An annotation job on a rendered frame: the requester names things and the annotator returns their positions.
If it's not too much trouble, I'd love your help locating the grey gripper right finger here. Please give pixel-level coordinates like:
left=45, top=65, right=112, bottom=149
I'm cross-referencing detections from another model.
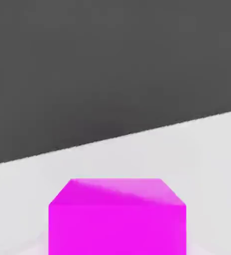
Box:
left=186, top=238, right=202, bottom=255

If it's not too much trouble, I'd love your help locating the small magenta cube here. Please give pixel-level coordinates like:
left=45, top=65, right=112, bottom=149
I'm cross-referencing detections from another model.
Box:
left=48, top=178, right=187, bottom=255

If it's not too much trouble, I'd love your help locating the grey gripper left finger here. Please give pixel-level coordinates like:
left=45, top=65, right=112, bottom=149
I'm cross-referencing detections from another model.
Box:
left=26, top=229, right=49, bottom=255

